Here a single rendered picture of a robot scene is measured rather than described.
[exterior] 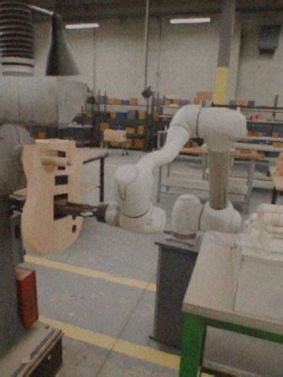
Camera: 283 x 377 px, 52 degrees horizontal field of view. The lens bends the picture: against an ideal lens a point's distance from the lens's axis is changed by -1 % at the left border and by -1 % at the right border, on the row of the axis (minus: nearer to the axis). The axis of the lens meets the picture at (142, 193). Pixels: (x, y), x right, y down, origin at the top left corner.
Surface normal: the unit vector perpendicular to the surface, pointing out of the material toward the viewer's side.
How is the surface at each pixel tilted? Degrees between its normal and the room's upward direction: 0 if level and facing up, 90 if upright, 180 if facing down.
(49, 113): 90
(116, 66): 90
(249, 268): 90
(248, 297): 90
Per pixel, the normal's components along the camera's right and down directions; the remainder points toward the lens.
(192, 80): -0.31, 0.24
